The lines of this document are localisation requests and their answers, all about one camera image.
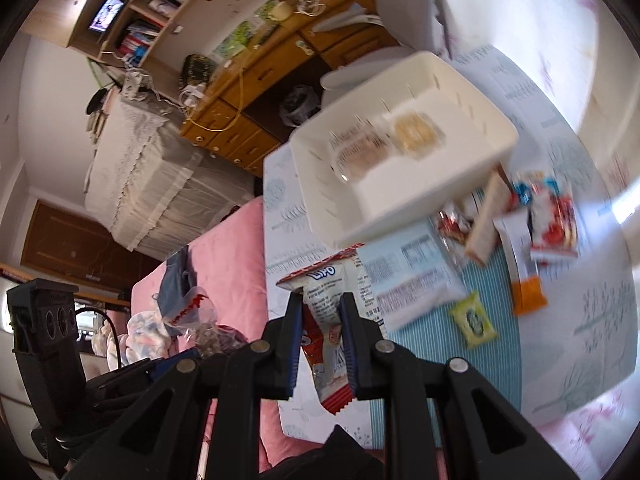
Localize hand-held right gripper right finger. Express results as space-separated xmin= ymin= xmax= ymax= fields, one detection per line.
xmin=338 ymin=292 xmax=581 ymax=480

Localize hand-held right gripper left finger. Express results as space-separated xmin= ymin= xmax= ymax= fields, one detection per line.
xmin=65 ymin=291 xmax=306 ymax=480

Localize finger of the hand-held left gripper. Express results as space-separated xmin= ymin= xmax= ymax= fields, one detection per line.
xmin=89 ymin=352 xmax=201 ymax=397

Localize red white snack packet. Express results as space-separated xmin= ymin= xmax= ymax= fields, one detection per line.
xmin=276 ymin=244 xmax=386 ymax=416

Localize light blue snack packet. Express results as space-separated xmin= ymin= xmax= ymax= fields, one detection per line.
xmin=357 ymin=220 xmax=468 ymax=333

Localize yellow green small packet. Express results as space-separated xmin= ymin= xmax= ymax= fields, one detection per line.
xmin=449 ymin=291 xmax=500 ymax=350

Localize orange white bar packet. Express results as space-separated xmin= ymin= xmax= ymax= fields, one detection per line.
xmin=494 ymin=210 xmax=548 ymax=317

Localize red striped snack packet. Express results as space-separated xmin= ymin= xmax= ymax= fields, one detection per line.
xmin=527 ymin=180 xmax=580 ymax=261

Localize white plastic bin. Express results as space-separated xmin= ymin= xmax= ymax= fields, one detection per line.
xmin=289 ymin=51 xmax=520 ymax=250

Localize white floral cloth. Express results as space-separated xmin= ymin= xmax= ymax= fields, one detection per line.
xmin=120 ymin=310 xmax=173 ymax=366

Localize plastic bag with red print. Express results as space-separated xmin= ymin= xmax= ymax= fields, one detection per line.
xmin=160 ymin=285 xmax=217 ymax=332

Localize brown wooden door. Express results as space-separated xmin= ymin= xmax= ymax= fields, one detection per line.
xmin=20 ymin=200 xmax=161 ymax=286

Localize pink blanket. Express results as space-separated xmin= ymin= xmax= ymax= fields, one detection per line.
xmin=130 ymin=195 xmax=451 ymax=480

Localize black cloth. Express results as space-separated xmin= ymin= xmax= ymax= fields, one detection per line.
xmin=260 ymin=425 xmax=387 ymax=480

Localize blue jeans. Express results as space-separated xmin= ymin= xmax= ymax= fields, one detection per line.
xmin=157 ymin=247 xmax=193 ymax=338

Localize clear red-edged snack packet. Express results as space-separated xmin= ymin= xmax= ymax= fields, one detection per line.
xmin=435 ymin=205 xmax=473 ymax=256

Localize beige cracker packet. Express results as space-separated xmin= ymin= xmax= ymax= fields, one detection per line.
xmin=464 ymin=170 xmax=512 ymax=267

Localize clear brown cake packet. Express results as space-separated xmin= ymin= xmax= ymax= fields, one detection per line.
xmin=327 ymin=120 xmax=396 ymax=183

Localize white lace furniture cover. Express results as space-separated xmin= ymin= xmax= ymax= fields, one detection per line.
xmin=82 ymin=92 xmax=256 ymax=251

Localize yellow cookie packet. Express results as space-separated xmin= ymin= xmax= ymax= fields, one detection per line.
xmin=387 ymin=110 xmax=446 ymax=158

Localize printed tablecloth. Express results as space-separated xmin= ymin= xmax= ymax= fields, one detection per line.
xmin=262 ymin=45 xmax=636 ymax=448

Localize black plastic bag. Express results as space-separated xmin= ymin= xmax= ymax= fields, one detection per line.
xmin=279 ymin=85 xmax=323 ymax=126

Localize grey office chair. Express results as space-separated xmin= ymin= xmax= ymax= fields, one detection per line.
xmin=320 ymin=0 xmax=453 ymax=106

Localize white power strip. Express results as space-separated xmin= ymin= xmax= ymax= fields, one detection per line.
xmin=120 ymin=67 xmax=151 ymax=98

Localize wooden desk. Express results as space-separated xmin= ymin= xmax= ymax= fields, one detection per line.
xmin=180 ymin=0 xmax=401 ymax=178

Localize black patterned bag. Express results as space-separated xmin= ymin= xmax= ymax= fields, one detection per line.
xmin=180 ymin=54 xmax=215 ymax=88

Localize green printed paper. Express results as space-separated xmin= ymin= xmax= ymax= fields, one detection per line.
xmin=212 ymin=2 xmax=281 ymax=63

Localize row of books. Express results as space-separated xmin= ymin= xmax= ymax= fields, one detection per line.
xmin=115 ymin=20 xmax=161 ymax=63

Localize small monitor screen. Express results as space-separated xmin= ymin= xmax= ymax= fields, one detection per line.
xmin=89 ymin=0 xmax=135 ymax=33

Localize black cable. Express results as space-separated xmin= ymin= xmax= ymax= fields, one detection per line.
xmin=75 ymin=307 xmax=123 ymax=366

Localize yellow cable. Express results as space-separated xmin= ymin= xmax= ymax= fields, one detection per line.
xmin=185 ymin=62 xmax=251 ymax=133

